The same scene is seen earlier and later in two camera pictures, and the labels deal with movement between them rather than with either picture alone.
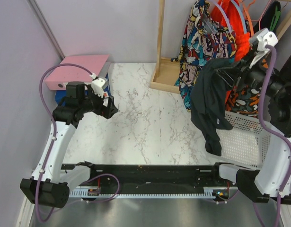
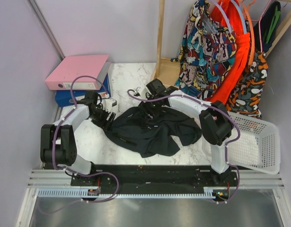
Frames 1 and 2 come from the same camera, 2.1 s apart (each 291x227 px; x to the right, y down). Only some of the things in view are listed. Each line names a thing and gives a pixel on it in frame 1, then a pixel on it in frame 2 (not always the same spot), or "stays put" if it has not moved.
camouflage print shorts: (245, 100) stays put
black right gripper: (246, 71) to (144, 106)
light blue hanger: (242, 14) stays put
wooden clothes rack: (166, 67) stays put
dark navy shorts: (208, 104) to (153, 133)
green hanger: (277, 14) stays put
